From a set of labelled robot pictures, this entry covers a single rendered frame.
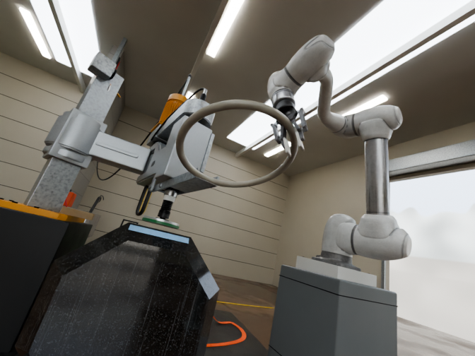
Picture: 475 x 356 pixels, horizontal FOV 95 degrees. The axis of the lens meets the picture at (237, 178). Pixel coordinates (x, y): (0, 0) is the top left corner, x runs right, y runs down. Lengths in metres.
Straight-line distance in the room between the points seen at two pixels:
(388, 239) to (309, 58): 0.83
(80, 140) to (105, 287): 1.21
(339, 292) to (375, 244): 0.29
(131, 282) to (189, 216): 5.69
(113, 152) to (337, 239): 1.76
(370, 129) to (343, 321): 0.88
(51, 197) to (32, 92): 5.83
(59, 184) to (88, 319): 1.13
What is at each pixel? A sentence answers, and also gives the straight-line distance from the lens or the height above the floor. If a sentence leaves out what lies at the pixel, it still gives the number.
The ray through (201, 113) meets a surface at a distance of 0.76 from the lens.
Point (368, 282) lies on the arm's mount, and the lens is 1.35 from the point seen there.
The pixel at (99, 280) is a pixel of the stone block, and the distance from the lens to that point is 1.23.
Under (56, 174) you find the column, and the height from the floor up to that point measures 1.04.
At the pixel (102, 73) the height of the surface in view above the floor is 1.93.
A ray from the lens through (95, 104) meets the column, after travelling 2.26.
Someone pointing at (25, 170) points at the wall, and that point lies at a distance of 7.11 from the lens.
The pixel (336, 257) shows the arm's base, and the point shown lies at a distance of 1.29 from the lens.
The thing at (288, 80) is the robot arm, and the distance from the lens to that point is 0.94.
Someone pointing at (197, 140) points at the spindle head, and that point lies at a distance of 1.46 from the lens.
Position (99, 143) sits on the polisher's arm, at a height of 1.37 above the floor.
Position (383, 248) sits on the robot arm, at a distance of 1.21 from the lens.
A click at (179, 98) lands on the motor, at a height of 2.05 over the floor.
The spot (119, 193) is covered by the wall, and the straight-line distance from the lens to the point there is 6.68.
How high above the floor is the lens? 0.82
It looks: 18 degrees up
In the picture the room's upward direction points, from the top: 14 degrees clockwise
